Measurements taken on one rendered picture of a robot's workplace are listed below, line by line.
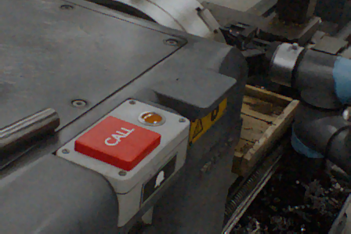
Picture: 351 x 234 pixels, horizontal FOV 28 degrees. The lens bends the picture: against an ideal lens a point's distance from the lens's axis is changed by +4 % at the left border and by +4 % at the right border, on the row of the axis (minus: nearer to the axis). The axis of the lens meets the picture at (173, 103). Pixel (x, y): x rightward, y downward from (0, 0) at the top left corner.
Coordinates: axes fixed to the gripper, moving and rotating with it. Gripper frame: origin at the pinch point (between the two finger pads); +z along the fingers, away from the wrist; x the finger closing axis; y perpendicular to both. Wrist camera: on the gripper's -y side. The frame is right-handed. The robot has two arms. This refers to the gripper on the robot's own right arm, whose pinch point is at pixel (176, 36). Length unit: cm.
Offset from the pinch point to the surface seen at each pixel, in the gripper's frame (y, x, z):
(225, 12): 45.2, -10.8, 8.1
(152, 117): -59, 18, -26
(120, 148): -67, 19, -27
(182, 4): -19.8, 14.7, -9.6
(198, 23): -20.4, 12.6, -13.1
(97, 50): -49, 18, -13
